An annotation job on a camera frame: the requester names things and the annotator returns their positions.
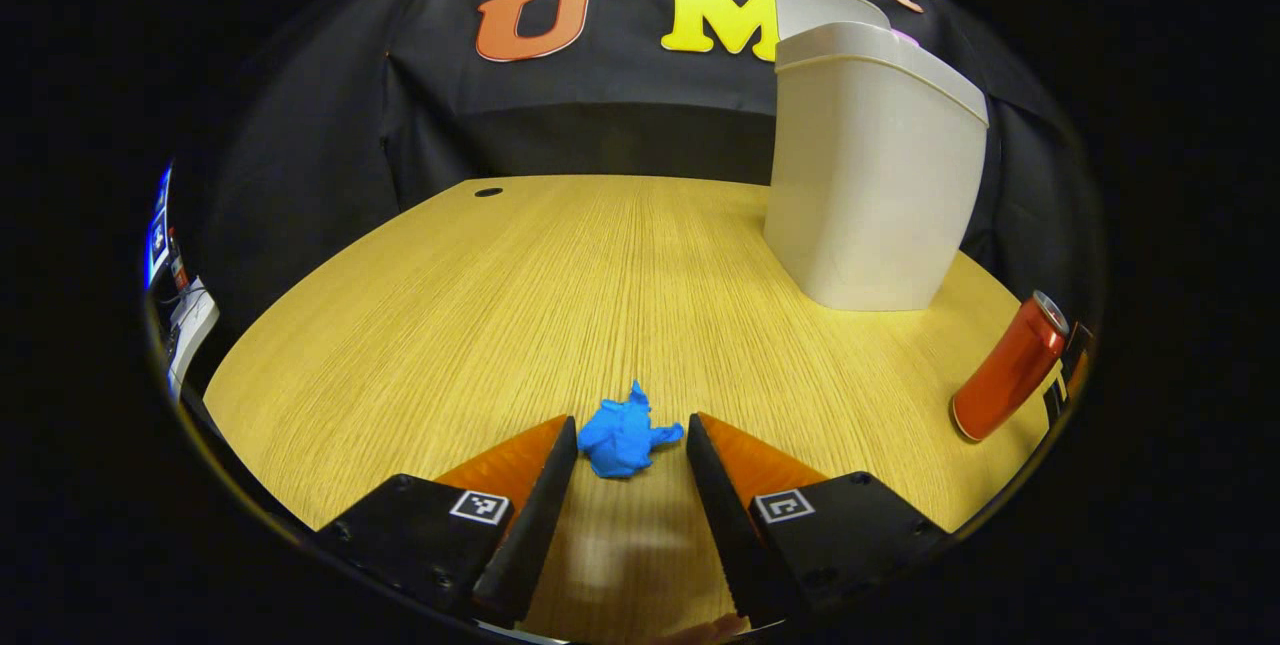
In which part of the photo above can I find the wooden desktop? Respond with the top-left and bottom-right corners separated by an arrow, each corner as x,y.
203,175 -> 1066,641

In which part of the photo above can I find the blue paper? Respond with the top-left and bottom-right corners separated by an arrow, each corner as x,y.
577,381 -> 686,480

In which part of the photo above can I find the white side table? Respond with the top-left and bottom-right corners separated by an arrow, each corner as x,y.
165,275 -> 221,396

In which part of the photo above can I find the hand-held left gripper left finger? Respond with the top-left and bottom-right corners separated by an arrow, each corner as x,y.
315,415 -> 579,626

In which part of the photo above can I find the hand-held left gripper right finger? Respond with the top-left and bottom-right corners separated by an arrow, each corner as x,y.
686,412 -> 951,626

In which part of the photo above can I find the red pop can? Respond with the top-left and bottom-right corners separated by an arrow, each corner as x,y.
949,290 -> 1071,444

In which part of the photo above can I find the computer monitor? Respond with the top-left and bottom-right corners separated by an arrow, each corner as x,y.
145,165 -> 176,291

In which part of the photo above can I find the white desktop garbage bin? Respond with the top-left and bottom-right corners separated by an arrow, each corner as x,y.
764,0 -> 991,313

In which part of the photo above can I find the black backdrop cloth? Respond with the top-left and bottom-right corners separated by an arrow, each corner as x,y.
180,0 -> 1101,326

